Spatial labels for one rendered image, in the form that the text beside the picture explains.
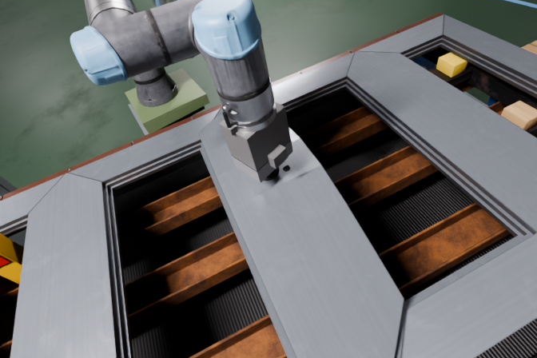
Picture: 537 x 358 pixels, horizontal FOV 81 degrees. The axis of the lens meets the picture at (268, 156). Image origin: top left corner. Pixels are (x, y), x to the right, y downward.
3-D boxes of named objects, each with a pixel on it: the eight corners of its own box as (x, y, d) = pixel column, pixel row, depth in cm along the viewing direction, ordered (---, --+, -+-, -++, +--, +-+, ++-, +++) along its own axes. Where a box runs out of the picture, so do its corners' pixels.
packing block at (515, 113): (536, 125, 76) (543, 113, 73) (520, 133, 75) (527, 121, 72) (513, 112, 80) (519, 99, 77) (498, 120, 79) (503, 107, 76)
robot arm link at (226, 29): (237, -19, 39) (266, 2, 34) (255, 58, 47) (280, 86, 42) (178, 2, 38) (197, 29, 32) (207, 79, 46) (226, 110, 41)
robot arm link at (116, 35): (54, -63, 66) (56, 34, 36) (107, -76, 68) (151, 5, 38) (85, -6, 75) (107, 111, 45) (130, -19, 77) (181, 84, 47)
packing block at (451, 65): (464, 71, 93) (468, 59, 90) (451, 77, 92) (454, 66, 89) (448, 62, 97) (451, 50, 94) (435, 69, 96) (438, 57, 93)
